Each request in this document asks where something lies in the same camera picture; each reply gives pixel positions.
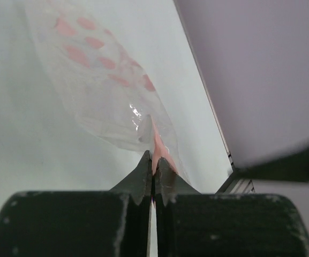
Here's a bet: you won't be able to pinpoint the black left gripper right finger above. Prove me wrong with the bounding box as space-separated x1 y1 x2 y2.
154 158 309 256

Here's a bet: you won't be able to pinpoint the clear zip bag pink dots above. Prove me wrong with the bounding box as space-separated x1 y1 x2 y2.
25 1 188 179

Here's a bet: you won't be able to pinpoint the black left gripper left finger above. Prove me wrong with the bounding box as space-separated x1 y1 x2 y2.
0 152 152 256

